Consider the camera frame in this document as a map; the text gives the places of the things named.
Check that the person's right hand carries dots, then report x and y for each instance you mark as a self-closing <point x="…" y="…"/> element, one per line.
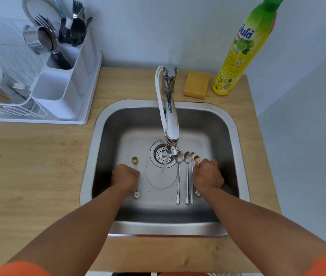
<point x="209" y="175"/>

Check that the person's left hand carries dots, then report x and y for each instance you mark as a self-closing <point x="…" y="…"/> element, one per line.
<point x="125" y="178"/>

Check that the gold spoon with flower end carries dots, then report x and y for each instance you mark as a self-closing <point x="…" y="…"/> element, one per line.
<point x="135" y="160"/>
<point x="197" y="159"/>

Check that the silver spoon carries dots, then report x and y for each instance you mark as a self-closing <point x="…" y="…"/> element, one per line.
<point x="187" y="158"/>
<point x="179" y="158"/>

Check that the thin white spoon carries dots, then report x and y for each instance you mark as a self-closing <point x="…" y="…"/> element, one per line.
<point x="192" y="198"/>

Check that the white cutlery holder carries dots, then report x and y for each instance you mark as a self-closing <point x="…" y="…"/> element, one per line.
<point x="56" y="107"/>

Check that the person's left forearm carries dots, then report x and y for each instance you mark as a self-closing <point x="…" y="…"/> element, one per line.
<point x="73" y="232"/>

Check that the person's right forearm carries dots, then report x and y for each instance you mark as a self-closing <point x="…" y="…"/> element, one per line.
<point x="260" y="227"/>

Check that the steel sink drain strainer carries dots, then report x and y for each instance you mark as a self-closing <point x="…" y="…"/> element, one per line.
<point x="158" y="155"/>

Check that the stainless steel sink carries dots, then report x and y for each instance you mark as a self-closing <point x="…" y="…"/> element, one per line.
<point x="217" y="135"/>

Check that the chrome faucet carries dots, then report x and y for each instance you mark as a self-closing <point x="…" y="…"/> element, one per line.
<point x="172" y="126"/>

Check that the yellow sponge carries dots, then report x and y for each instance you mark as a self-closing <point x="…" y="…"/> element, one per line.
<point x="196" y="84"/>

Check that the white plastic drainer tray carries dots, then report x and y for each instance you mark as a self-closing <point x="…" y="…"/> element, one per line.
<point x="94" y="80"/>

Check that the yellow dish soap bottle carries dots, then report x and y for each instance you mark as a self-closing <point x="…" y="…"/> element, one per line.
<point x="237" y="60"/>

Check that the small grey kitchen tool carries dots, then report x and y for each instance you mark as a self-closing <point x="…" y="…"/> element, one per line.
<point x="19" y="86"/>

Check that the black plastic utensil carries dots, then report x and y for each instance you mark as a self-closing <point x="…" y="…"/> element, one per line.
<point x="89" y="20"/>
<point x="63" y="34"/>
<point x="78" y="30"/>

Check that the silver fork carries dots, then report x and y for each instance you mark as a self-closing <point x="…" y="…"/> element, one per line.
<point x="76" y="7"/>
<point x="41" y="20"/>

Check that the steel mesh strainer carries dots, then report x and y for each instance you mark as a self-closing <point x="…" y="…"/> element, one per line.
<point x="40" y="7"/>

